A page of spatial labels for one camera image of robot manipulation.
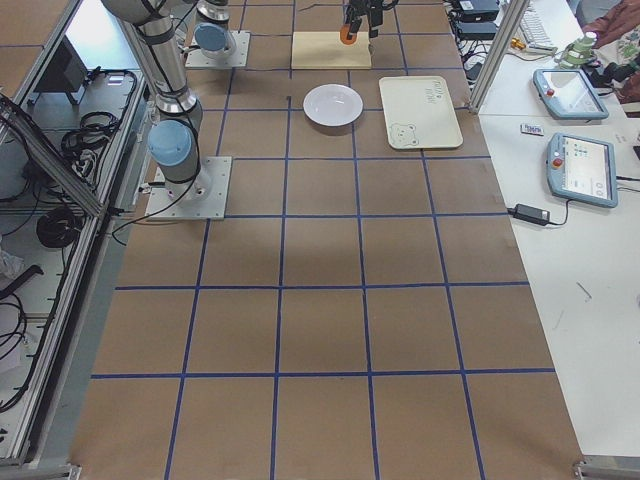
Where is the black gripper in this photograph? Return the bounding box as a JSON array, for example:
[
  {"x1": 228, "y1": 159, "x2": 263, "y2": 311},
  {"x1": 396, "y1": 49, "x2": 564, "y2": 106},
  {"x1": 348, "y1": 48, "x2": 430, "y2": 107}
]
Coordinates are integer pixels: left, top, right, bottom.
[{"x1": 344, "y1": 0, "x2": 395, "y2": 44}]

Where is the orange mandarin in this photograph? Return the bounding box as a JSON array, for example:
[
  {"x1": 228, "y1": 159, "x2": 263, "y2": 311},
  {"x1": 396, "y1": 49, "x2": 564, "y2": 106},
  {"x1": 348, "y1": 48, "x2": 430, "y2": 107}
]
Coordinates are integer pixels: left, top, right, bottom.
[{"x1": 339, "y1": 24, "x2": 357, "y2": 45}]

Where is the white round plate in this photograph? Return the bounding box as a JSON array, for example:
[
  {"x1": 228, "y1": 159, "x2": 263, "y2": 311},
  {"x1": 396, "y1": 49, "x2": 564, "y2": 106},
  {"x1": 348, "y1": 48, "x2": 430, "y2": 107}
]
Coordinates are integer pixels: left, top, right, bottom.
[{"x1": 303, "y1": 84, "x2": 363, "y2": 127}]

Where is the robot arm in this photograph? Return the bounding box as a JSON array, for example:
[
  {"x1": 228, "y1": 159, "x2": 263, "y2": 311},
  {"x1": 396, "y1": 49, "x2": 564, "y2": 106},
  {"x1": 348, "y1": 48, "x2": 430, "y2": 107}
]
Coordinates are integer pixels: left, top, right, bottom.
[
  {"x1": 193, "y1": 0, "x2": 398, "y2": 58},
  {"x1": 103, "y1": 1, "x2": 209, "y2": 200}
]

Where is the cream bear tray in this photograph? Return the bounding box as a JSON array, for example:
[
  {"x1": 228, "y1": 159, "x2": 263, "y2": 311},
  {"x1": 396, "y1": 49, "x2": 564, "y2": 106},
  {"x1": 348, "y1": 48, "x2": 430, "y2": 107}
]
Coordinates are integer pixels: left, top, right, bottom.
[{"x1": 379, "y1": 76, "x2": 463, "y2": 150}]

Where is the bamboo cutting board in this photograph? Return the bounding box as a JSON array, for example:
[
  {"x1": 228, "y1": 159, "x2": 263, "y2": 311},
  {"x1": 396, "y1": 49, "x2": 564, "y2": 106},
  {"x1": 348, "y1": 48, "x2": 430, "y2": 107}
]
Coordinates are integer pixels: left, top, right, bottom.
[{"x1": 291, "y1": 31, "x2": 372, "y2": 70}]

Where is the white keyboard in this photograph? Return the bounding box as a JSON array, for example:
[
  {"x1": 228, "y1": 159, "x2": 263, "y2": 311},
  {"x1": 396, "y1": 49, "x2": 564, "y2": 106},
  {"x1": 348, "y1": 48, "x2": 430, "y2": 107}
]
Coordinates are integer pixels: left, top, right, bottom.
[{"x1": 518, "y1": 10, "x2": 557, "y2": 54}]

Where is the far teach pendant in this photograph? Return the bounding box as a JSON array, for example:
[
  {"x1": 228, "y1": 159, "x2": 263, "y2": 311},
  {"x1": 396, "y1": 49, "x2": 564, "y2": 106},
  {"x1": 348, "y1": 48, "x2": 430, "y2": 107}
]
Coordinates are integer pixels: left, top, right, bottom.
[{"x1": 532, "y1": 69, "x2": 609, "y2": 120}]

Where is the teach pendant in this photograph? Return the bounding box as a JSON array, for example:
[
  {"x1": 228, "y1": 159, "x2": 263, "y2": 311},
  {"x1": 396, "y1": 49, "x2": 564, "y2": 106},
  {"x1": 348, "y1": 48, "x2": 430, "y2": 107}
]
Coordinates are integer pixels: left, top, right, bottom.
[
  {"x1": 546, "y1": 133, "x2": 618, "y2": 208},
  {"x1": 532, "y1": 69, "x2": 609, "y2": 120}
]

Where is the black power adapter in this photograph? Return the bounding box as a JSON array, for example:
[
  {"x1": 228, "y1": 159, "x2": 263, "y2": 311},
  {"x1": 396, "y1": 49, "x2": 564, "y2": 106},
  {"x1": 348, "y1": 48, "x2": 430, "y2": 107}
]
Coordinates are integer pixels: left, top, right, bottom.
[{"x1": 507, "y1": 203, "x2": 550, "y2": 226}]

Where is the near teach pendant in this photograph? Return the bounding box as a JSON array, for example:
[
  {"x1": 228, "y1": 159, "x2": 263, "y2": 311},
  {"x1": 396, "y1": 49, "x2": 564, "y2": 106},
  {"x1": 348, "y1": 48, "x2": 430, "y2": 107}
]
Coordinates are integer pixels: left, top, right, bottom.
[{"x1": 546, "y1": 133, "x2": 618, "y2": 208}]

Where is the aluminium frame post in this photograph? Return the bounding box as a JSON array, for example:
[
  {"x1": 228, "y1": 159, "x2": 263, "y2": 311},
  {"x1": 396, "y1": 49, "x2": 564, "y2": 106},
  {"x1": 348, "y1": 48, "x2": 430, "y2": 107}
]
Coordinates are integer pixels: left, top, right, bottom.
[{"x1": 468, "y1": 0, "x2": 529, "y2": 114}]

